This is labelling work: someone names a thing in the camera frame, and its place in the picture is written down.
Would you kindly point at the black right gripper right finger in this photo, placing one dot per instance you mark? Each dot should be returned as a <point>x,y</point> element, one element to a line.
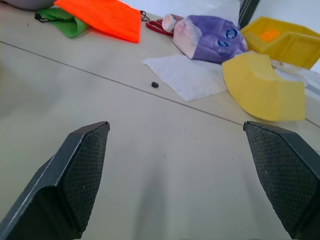
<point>282,172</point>

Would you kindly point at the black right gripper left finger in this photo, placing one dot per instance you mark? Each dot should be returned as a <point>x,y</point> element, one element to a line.
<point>62,182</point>

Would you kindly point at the yellow curved foam block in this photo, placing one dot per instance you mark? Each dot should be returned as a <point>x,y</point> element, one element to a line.
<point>265,87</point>

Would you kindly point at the clear plastic bag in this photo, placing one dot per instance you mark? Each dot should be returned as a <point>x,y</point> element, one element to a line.
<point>300,75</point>

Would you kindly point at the yellow plastic bin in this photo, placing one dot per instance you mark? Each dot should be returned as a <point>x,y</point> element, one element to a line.
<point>297,47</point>

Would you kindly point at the white paper tissue sheet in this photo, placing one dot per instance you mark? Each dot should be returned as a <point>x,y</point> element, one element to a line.
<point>185,76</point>

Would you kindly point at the purple tissue pack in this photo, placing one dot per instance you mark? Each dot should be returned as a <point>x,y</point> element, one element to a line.
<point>212,40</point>

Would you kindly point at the grey bowl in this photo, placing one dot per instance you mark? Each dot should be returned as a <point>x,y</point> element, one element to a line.
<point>27,3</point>

